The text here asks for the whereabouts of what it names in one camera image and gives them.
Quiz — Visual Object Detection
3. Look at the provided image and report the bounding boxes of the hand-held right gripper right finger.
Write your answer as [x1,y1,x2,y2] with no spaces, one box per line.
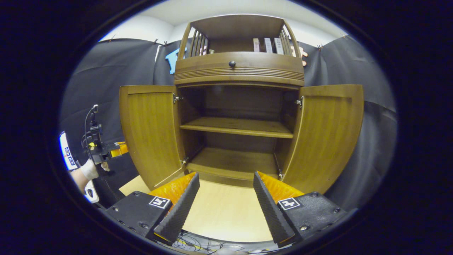
[253,171,349,247]

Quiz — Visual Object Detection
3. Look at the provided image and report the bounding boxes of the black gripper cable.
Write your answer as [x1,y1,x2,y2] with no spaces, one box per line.
[84,104,99,144]

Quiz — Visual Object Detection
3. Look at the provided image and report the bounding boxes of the wooden inner shelf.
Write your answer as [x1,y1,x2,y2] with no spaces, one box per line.
[180,117,294,139]

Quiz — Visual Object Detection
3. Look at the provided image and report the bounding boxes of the computer monitor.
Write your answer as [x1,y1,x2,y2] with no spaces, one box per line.
[58,131,79,171]

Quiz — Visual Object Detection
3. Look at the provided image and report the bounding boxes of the black backdrop cloth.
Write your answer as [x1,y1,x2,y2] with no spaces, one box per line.
[58,34,397,213]

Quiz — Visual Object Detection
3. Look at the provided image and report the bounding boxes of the wooden shoe cabinet door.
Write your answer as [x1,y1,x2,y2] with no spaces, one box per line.
[119,85,186,191]
[281,84,365,194]

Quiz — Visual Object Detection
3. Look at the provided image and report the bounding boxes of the wooden cabinet drawer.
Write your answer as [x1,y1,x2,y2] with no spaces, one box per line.
[174,52,305,87]

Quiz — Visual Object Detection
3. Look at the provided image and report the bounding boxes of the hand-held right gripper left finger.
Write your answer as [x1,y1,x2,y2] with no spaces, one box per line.
[104,172,201,245]

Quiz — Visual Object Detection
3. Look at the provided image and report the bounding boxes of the small white device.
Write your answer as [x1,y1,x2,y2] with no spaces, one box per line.
[84,180,101,204]

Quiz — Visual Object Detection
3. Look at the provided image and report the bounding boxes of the wooden double-door shoe cabinet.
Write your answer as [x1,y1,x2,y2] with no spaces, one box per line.
[173,14,305,188]

